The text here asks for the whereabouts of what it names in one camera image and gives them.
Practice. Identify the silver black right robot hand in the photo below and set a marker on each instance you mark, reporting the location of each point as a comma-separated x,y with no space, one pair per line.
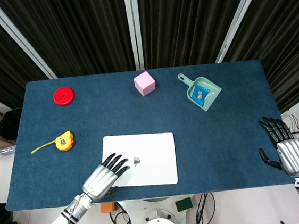
293,155

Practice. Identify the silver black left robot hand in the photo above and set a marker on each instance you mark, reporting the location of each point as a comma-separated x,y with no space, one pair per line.
99,181

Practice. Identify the silver laptop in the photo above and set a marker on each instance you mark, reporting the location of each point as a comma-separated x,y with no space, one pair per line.
150,170

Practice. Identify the orange box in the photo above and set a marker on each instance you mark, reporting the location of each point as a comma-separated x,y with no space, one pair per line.
107,208

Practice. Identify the yellow tape measure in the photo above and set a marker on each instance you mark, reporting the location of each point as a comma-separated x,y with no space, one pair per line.
64,142

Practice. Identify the white robot torso base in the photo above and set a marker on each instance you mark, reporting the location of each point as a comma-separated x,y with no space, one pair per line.
158,218

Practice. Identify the blue fabric table mat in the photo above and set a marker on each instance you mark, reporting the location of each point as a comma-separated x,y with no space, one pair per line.
209,151

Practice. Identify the dark green block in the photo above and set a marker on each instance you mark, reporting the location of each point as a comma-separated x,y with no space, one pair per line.
184,204

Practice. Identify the red round disc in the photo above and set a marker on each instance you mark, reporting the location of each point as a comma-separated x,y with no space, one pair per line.
63,97

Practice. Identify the green plastic dustpan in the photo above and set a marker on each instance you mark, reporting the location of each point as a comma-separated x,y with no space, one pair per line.
209,96

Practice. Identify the black trash bin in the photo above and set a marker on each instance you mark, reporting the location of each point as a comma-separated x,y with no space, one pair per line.
9,126

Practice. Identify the pink cube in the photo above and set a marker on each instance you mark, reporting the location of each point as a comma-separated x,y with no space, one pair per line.
144,84

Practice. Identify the blue snack packet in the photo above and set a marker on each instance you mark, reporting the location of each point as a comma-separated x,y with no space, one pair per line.
199,94

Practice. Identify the white partition post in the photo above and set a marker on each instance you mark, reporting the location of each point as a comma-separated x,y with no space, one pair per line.
238,19
133,25
18,37

